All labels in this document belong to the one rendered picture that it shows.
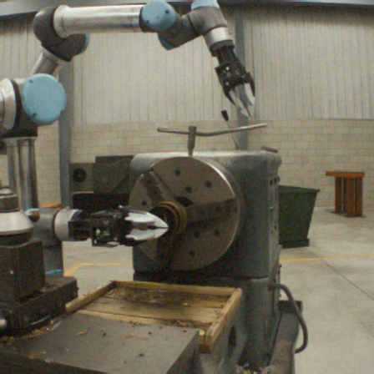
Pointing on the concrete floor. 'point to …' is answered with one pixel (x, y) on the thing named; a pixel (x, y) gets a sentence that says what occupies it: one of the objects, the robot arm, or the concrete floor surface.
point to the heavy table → (348, 192)
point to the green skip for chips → (295, 215)
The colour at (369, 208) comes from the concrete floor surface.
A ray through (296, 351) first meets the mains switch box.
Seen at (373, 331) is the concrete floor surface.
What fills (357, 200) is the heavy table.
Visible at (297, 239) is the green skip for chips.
